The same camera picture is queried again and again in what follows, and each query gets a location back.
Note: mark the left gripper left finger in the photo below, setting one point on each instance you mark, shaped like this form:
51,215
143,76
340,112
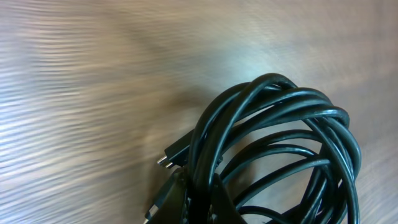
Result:
174,207

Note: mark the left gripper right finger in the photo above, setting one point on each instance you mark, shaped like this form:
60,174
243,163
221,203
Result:
222,209

